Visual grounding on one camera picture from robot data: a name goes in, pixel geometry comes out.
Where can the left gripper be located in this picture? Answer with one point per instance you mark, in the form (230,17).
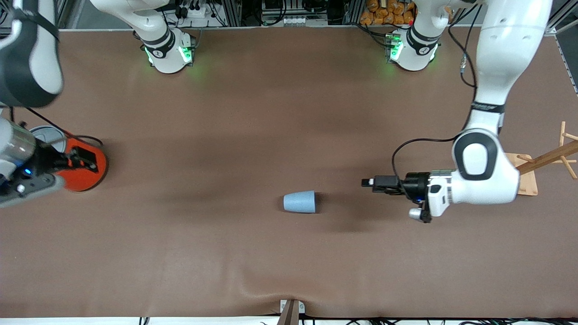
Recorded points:
(414,184)

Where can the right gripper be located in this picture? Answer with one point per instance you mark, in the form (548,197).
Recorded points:
(46,160)

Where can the light blue cup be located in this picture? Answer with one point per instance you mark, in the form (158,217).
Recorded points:
(300,201)

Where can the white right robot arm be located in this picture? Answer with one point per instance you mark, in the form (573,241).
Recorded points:
(167,58)

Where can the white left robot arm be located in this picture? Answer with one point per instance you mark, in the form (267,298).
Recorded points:
(505,45)

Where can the orange can with grey lid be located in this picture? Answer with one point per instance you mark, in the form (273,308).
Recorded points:
(92,178)

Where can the brown table cloth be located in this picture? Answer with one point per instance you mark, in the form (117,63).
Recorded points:
(289,135)

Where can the wooden mug tree stand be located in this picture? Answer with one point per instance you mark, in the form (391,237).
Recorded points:
(548,157)

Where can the orange snack bag pile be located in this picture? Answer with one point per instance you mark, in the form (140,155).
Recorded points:
(384,13)

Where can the white power strip with plugs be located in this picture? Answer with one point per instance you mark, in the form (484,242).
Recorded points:
(198,13)

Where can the long white socket strip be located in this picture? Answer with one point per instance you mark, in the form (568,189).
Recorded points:
(293,20)

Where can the grey metal table bracket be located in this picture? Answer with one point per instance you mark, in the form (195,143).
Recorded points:
(300,308)

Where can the brown post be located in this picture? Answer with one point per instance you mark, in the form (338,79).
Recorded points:
(289,316)

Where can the aluminium frame post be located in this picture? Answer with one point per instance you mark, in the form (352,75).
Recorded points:
(354,11)
(232,11)

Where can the aluminium corner frame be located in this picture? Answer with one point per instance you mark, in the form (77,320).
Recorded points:
(562,20)

